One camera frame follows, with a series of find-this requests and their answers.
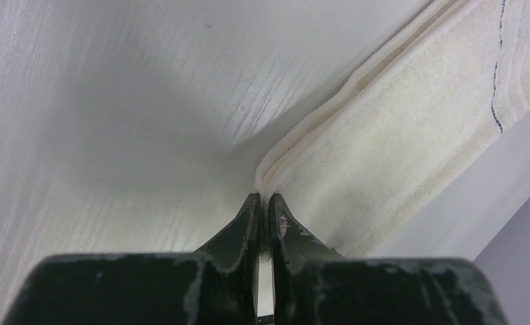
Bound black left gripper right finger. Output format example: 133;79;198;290
268;194;507;324

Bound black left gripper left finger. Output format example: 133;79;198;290
3;194;261;324

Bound cream towel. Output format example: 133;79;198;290
255;1;530;257

